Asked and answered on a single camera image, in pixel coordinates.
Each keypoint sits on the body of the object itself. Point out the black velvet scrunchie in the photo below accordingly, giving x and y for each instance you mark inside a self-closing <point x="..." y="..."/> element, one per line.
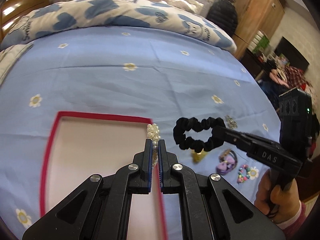
<point x="185" y="125"/>

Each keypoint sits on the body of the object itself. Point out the wooden wardrobe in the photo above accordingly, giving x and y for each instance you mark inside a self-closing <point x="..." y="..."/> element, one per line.
<point x="255" y="16"/>

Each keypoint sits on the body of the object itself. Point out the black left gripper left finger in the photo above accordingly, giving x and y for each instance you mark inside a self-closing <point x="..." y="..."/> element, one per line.
<point x="141" y="177"/>

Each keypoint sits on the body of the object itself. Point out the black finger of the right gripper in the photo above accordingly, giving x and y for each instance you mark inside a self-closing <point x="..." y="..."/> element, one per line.
<point x="256" y="147"/>

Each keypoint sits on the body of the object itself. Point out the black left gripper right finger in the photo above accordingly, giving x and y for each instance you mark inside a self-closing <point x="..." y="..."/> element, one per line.
<point x="167" y="182"/>

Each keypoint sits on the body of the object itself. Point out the pile of clothes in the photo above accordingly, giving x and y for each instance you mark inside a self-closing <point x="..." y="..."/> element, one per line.
<point x="281" y="77"/>

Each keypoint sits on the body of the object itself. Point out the blue heart patterned duvet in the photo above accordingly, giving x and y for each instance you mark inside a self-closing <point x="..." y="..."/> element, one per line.
<point x="63" y="16"/>

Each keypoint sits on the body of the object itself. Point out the yellow hair clip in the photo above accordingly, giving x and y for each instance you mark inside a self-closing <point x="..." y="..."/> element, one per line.
<point x="197" y="157"/>

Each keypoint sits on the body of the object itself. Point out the black television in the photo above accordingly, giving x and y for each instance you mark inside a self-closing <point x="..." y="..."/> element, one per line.
<point x="295" y="58"/>

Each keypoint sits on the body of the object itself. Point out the wooden dresser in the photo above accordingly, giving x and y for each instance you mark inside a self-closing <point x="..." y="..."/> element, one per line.
<point x="13" y="10"/>

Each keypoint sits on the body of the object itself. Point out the red-rimmed white tray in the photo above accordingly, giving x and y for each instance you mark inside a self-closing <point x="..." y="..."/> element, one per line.
<point x="81" y="144"/>

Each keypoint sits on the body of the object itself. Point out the blue floral bed sheet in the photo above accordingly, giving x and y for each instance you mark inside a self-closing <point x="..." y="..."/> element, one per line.
<point x="129" y="71"/>

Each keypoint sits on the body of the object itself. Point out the right hand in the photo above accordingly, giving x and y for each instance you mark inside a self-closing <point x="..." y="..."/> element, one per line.
<point x="288" y="201"/>

